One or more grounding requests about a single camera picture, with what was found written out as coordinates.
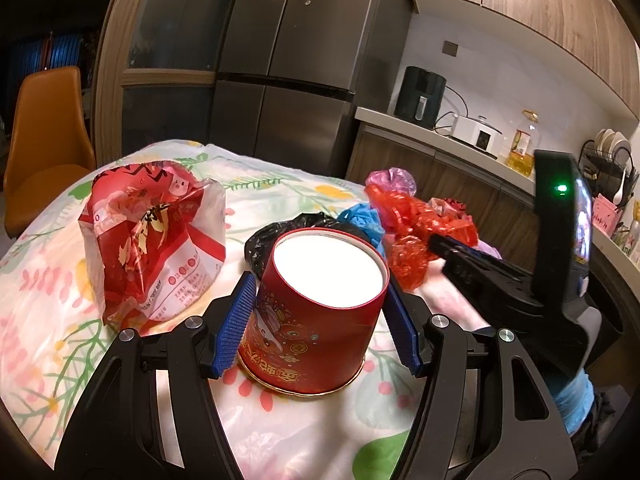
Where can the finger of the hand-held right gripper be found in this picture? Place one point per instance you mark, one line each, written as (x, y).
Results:
(490, 285)
(460, 247)

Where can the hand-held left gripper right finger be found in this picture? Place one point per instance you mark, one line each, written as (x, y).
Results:
(402, 330)

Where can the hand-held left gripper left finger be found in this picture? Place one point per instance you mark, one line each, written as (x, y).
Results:
(232, 327)

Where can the red plastic bag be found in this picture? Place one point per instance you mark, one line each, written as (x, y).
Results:
(412, 265)
(430, 217)

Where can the red cylindrical tin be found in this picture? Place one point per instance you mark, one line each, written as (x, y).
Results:
(310, 340)

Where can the pink plastic bag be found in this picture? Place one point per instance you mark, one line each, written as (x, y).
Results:
(392, 180)

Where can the purple glove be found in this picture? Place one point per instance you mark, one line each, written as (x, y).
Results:
(487, 251)

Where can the pink utensil basket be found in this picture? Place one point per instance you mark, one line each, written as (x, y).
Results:
(605, 217)

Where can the black plastic bag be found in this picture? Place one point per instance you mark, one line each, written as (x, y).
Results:
(262, 245)

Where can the white ladle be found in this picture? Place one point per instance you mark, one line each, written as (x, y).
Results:
(620, 190)

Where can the blue plastic bag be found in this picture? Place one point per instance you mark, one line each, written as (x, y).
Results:
(362, 222)

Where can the black dish rack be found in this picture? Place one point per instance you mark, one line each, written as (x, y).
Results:
(590, 165)

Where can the cooking oil bottle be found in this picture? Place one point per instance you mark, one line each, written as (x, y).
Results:
(520, 152)

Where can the white rice cooker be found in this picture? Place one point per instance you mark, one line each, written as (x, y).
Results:
(475, 135)

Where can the red snack bag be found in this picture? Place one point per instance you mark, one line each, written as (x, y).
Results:
(150, 240)

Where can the white plate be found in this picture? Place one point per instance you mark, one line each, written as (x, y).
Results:
(604, 140)
(622, 147)

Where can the light blue cloth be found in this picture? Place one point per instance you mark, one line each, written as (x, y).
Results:
(575, 402)

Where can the black air fryer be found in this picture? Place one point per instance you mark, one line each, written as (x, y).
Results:
(417, 92)

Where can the dark steel refrigerator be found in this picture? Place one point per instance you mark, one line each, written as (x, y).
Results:
(300, 60)

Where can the wooden upper cabinets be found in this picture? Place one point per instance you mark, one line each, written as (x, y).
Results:
(550, 5)

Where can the orange chair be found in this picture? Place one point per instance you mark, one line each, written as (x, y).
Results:
(45, 130)

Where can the wooden door with glass panels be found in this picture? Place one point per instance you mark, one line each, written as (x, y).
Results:
(165, 30)

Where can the dark wall socket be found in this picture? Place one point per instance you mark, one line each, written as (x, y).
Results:
(450, 48)

